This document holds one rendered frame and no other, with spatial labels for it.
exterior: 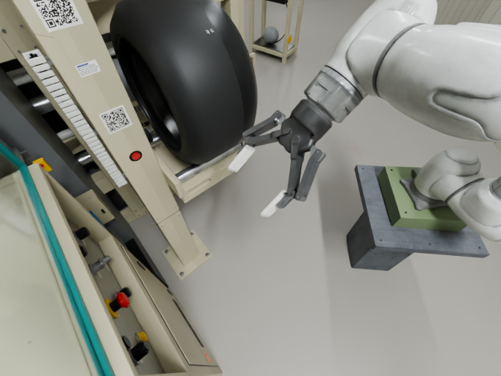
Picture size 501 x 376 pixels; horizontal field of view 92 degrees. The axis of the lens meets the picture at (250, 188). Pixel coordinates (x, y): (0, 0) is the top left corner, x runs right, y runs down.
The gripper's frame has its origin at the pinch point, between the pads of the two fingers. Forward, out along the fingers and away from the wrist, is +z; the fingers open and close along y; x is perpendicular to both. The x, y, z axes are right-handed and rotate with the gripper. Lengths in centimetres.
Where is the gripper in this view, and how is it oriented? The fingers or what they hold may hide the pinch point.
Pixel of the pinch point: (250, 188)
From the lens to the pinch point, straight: 51.8
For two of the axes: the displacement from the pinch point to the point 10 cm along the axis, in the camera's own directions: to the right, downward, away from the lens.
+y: 5.2, 7.0, -4.9
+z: -6.2, 7.0, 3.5
